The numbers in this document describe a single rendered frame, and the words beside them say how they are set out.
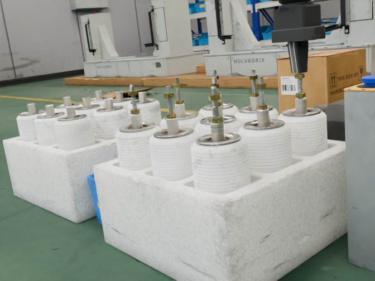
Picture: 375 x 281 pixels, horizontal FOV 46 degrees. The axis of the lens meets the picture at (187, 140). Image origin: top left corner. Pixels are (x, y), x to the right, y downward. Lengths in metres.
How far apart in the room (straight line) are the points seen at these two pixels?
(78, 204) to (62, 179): 0.07
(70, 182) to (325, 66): 1.06
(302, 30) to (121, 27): 7.42
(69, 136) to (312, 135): 0.60
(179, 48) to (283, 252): 3.58
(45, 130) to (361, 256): 0.84
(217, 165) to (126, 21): 7.61
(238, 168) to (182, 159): 0.12
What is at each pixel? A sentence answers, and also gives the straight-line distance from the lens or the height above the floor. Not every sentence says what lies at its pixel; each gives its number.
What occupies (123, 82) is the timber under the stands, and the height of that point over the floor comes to 0.04.
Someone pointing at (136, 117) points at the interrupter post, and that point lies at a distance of 0.90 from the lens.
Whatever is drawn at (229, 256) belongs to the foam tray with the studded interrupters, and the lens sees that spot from 0.69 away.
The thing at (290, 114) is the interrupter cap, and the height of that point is 0.25.
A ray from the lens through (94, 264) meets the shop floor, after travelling 0.93.
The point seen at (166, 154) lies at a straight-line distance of 0.78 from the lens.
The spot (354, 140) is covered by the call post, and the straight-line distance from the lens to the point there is 0.77.
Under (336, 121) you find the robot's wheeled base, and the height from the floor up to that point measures 0.17.
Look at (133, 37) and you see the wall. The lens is 8.30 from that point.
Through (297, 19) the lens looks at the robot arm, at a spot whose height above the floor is 0.43.
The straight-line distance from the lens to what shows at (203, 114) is 1.03.
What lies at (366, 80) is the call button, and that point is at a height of 0.33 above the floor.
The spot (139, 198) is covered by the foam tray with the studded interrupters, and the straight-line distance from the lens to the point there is 0.83.
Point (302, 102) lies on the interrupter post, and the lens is 0.89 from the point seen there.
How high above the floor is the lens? 0.42
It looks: 13 degrees down
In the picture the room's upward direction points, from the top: 6 degrees counter-clockwise
